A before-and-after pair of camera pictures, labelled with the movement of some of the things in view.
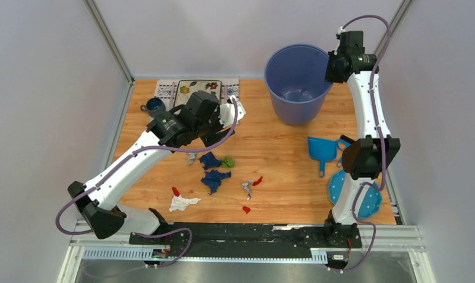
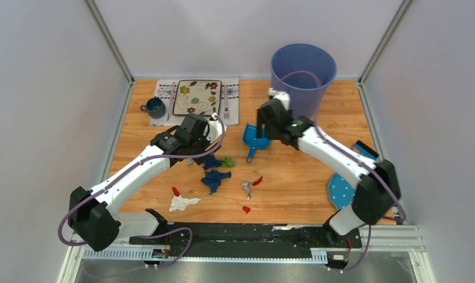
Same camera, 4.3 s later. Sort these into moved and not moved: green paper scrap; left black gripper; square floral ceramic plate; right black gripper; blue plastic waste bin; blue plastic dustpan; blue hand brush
Moved: blue plastic dustpan; left black gripper; blue hand brush; right black gripper
Not moved: green paper scrap; square floral ceramic plate; blue plastic waste bin
